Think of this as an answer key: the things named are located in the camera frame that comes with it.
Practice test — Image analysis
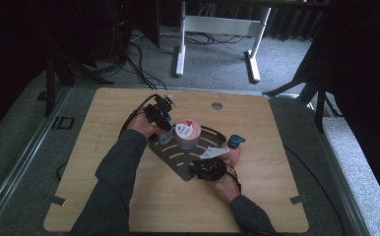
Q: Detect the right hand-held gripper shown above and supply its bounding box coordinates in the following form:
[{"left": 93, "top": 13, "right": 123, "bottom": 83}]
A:
[{"left": 188, "top": 147, "right": 231, "bottom": 182}]

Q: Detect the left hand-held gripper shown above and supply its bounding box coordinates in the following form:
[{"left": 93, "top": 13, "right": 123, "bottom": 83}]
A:
[{"left": 143, "top": 93, "right": 178, "bottom": 132}]

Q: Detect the dark grey fan-shaped rack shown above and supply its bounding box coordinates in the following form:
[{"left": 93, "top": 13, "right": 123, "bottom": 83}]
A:
[{"left": 148, "top": 125, "right": 226, "bottom": 182}]

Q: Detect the pink jar with white lid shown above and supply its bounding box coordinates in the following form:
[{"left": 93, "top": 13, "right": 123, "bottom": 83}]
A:
[{"left": 173, "top": 118, "right": 202, "bottom": 150}]

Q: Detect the person's left hand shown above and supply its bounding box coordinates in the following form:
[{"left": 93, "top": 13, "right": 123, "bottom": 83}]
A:
[{"left": 126, "top": 111, "right": 161, "bottom": 140}]

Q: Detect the person's right hand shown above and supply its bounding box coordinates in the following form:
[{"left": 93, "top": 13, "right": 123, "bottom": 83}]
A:
[{"left": 210, "top": 163, "right": 243, "bottom": 205}]

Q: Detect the black computer tower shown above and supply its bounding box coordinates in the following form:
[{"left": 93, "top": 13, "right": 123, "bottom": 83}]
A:
[{"left": 110, "top": 0, "right": 133, "bottom": 62}]

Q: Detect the black upright panel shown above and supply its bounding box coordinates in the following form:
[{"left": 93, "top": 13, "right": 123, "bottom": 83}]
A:
[{"left": 132, "top": 0, "right": 161, "bottom": 48}]

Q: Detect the grey tape strip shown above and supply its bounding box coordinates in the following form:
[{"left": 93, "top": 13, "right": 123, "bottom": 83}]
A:
[
  {"left": 43, "top": 195, "right": 66, "bottom": 207},
  {"left": 289, "top": 195, "right": 309, "bottom": 206}
]

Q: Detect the black tripod stand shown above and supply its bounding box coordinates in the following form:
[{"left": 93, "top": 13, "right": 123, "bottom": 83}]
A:
[{"left": 36, "top": 42, "right": 113, "bottom": 117}]

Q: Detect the black angled stand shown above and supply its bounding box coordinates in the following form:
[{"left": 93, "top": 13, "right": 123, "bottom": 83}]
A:
[{"left": 262, "top": 42, "right": 344, "bottom": 132}]

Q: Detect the dark curtain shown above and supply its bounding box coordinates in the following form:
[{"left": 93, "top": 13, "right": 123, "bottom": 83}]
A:
[
  {"left": 309, "top": 0, "right": 380, "bottom": 214},
  {"left": 0, "top": 0, "right": 48, "bottom": 146}
]

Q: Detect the left hand-held gripper cable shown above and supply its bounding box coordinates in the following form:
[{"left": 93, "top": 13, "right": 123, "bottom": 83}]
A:
[{"left": 118, "top": 93, "right": 159, "bottom": 139}]

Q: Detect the hand-held gripper cable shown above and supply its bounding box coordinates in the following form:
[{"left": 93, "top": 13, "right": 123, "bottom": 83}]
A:
[
  {"left": 118, "top": 93, "right": 159, "bottom": 139},
  {"left": 225, "top": 161, "right": 244, "bottom": 195}
]

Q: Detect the right hand-held gripper cable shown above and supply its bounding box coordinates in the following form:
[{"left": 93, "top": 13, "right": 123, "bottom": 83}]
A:
[{"left": 225, "top": 161, "right": 244, "bottom": 195}]

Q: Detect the black floor cable bundle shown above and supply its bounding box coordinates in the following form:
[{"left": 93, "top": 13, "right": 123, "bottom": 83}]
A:
[{"left": 125, "top": 30, "right": 245, "bottom": 91}]

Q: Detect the long black floor cable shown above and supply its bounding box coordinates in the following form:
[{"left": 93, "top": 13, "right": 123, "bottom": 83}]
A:
[{"left": 283, "top": 146, "right": 348, "bottom": 236}]

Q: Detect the white desk frame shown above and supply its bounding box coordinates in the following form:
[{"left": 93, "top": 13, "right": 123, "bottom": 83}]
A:
[{"left": 174, "top": 0, "right": 273, "bottom": 84}]

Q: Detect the short black cable loop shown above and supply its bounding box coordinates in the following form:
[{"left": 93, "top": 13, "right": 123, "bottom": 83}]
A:
[{"left": 55, "top": 160, "right": 69, "bottom": 181}]

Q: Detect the metal frame rail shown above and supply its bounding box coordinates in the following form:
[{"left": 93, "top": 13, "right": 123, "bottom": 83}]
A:
[
  {"left": 309, "top": 101, "right": 373, "bottom": 236},
  {"left": 0, "top": 87, "right": 71, "bottom": 230}
]

